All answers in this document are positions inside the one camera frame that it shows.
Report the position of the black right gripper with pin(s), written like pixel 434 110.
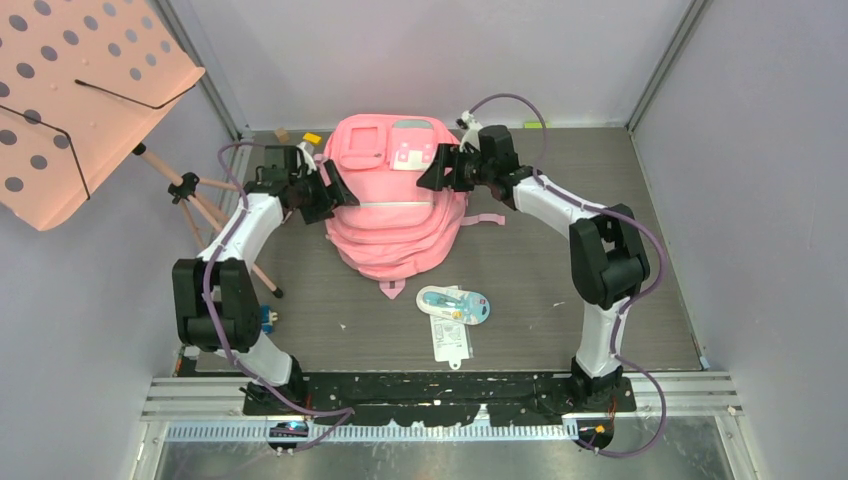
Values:
pixel 446 156

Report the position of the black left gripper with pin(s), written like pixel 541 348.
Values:
pixel 330 196

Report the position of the pink student backpack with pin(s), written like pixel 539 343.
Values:
pixel 397 230

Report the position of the white ruler set package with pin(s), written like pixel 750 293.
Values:
pixel 450 342

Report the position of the packaged blue correction tape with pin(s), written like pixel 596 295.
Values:
pixel 455 304

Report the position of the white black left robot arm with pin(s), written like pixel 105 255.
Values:
pixel 217 308

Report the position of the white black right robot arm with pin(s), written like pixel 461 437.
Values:
pixel 607 257

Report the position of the small yellow block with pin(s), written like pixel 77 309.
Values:
pixel 312 138

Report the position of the small wooden cube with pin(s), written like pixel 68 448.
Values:
pixel 282 135

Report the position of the yellow blue toy car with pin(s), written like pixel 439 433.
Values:
pixel 268 318

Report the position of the pink perforated music stand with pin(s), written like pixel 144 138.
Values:
pixel 83 84

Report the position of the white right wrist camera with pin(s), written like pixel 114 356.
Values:
pixel 470 128

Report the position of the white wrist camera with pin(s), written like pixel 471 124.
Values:
pixel 470 128
pixel 306 161

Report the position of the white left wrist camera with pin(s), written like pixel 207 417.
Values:
pixel 306 161

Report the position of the white slotted cable duct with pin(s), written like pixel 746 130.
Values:
pixel 298 430

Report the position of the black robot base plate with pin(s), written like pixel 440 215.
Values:
pixel 443 399

